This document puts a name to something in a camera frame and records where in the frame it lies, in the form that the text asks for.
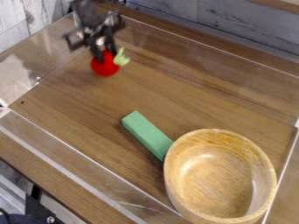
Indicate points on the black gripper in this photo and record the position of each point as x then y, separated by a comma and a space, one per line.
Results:
94, 32

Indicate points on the red plush radish toy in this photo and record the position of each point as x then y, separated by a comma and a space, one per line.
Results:
107, 67

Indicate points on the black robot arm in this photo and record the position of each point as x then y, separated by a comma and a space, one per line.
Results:
87, 6

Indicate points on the green rectangular block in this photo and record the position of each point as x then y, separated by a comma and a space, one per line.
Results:
147, 134

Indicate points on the wooden bowl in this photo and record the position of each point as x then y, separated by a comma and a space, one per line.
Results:
219, 178

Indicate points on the clear acrylic barrier wall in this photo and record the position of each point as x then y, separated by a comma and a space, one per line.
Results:
189, 81

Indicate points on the black clamp with cable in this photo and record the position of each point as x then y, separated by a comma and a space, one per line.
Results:
37, 214

